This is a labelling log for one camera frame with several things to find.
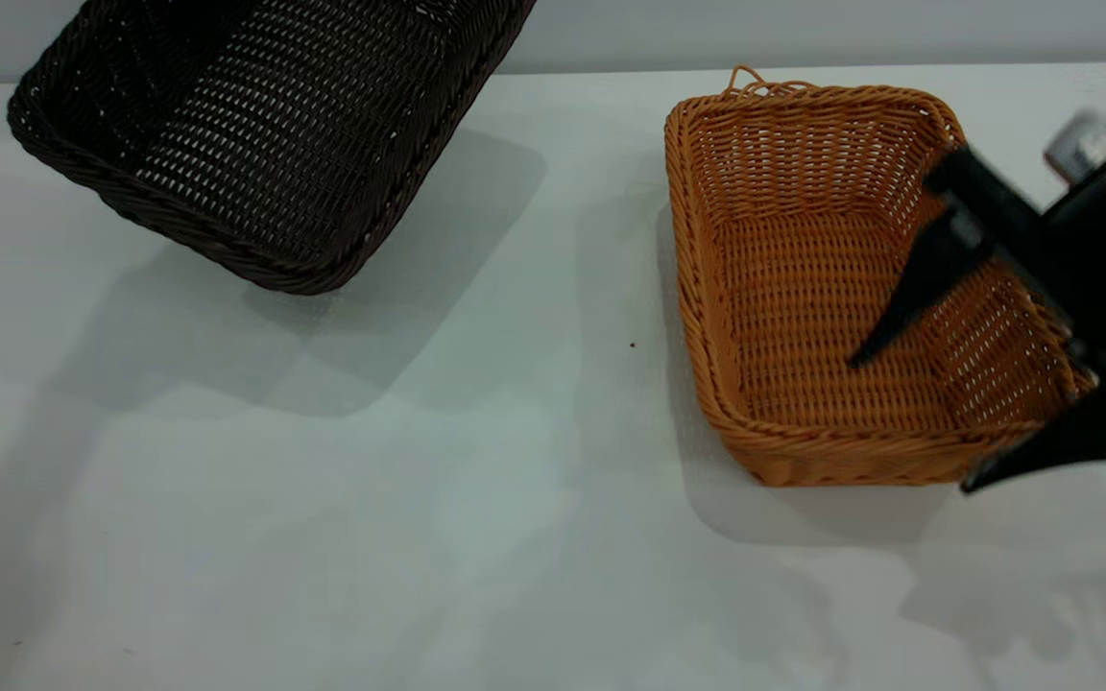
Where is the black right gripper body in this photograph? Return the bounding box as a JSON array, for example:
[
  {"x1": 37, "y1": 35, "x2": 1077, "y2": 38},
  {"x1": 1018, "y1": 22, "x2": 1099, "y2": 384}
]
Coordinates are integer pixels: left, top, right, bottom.
[{"x1": 926, "y1": 117, "x2": 1106, "y2": 406}]

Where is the orange wicker basket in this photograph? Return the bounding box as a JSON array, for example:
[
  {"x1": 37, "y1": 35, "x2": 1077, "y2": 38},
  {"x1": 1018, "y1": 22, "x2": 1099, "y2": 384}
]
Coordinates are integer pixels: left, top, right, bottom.
[{"x1": 663, "y1": 65, "x2": 1096, "y2": 488}]

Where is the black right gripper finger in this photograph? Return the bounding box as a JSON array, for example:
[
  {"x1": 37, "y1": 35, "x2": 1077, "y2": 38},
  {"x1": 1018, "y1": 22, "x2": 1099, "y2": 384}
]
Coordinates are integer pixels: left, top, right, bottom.
[
  {"x1": 961, "y1": 384, "x2": 1106, "y2": 494},
  {"x1": 848, "y1": 213, "x2": 996, "y2": 369}
]

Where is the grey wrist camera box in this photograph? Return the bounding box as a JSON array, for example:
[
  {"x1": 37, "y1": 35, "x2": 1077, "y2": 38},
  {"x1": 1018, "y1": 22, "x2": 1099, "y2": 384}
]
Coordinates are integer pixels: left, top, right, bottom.
[{"x1": 1045, "y1": 110, "x2": 1106, "y2": 183}]

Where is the black wicker basket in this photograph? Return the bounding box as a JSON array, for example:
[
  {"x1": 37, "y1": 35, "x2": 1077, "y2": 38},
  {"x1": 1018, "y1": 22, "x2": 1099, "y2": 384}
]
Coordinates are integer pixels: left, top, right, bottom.
[{"x1": 6, "y1": 0, "x2": 537, "y2": 296}]

